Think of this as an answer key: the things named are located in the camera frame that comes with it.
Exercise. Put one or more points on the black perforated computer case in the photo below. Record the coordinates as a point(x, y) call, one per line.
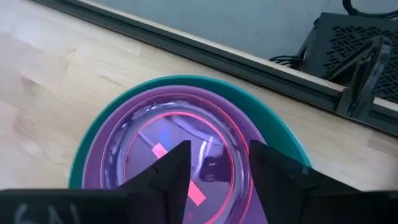
point(342, 37)

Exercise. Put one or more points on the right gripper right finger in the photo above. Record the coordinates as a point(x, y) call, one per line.
point(280, 189)

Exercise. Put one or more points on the purple plastic plate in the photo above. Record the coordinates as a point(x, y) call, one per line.
point(94, 169)

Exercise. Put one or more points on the pink translucent small plate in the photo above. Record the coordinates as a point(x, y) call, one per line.
point(146, 124)

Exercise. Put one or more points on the teal large plastic plate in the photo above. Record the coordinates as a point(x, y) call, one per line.
point(217, 90)

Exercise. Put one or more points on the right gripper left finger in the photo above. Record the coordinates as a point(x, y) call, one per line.
point(168, 189)

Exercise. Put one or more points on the cyan translucent small plate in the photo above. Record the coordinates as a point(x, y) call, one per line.
point(164, 137)

